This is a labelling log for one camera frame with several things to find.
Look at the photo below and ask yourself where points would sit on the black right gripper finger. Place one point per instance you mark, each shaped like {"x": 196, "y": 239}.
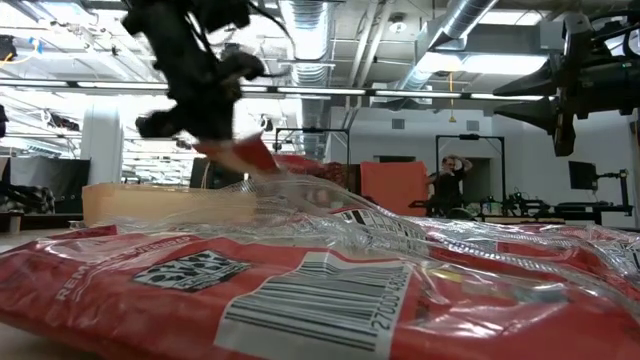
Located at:
{"x": 540, "y": 82}
{"x": 542, "y": 114}

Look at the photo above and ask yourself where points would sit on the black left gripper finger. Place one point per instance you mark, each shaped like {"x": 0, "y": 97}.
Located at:
{"x": 207, "y": 122}
{"x": 227, "y": 117}

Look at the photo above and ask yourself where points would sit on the red popcorn bag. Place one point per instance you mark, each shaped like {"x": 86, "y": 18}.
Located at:
{"x": 150, "y": 300}
{"x": 540, "y": 255}
{"x": 250, "y": 152}

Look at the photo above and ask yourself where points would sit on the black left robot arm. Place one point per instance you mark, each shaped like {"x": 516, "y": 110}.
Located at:
{"x": 160, "y": 25}

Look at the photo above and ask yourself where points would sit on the black background panel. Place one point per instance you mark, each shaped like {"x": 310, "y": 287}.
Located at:
{"x": 210, "y": 175}

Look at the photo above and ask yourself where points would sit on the black monitor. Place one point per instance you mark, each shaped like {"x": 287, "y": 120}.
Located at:
{"x": 582, "y": 175}

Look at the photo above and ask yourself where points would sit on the black background robot arms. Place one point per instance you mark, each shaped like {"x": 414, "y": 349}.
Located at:
{"x": 520, "y": 205}

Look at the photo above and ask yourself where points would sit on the long ceiling light strip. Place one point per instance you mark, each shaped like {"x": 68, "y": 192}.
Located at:
{"x": 320, "y": 91}

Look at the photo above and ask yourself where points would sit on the white column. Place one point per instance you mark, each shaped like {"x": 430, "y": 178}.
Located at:
{"x": 102, "y": 145}

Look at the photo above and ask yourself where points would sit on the black background workstation table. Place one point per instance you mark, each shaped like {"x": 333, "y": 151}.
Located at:
{"x": 595, "y": 209}

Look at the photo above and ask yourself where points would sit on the red patterned cloth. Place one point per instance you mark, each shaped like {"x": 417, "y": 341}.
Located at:
{"x": 330, "y": 172}

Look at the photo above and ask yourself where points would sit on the person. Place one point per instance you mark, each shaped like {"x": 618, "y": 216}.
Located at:
{"x": 447, "y": 190}

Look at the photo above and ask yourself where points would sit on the black partition panel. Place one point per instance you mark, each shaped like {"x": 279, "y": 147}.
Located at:
{"x": 55, "y": 175}

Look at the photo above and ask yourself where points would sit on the orange cloth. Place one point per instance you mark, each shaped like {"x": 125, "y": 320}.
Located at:
{"x": 392, "y": 187}

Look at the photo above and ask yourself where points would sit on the plaid cloth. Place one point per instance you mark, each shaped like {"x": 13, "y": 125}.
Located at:
{"x": 30, "y": 197}

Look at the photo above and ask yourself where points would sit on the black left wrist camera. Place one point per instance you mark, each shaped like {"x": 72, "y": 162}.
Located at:
{"x": 220, "y": 12}

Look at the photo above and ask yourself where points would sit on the black metal frame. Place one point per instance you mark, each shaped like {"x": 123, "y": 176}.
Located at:
{"x": 470, "y": 136}
{"x": 312, "y": 130}

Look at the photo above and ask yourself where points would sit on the silver ventilation duct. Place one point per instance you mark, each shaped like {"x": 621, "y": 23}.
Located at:
{"x": 307, "y": 30}
{"x": 465, "y": 17}

